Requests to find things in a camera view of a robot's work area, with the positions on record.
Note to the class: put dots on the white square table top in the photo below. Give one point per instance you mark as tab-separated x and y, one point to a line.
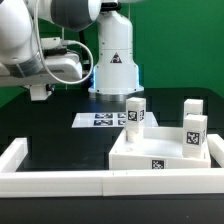
160	148

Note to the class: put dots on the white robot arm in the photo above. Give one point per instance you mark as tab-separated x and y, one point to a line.
27	59

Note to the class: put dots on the white U-shaped obstacle fence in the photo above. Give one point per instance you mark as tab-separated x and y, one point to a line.
15	184

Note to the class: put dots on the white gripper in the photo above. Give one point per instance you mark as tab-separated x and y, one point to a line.
65	65

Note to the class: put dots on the white fiducial marker sheet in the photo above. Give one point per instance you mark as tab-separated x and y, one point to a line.
100	119

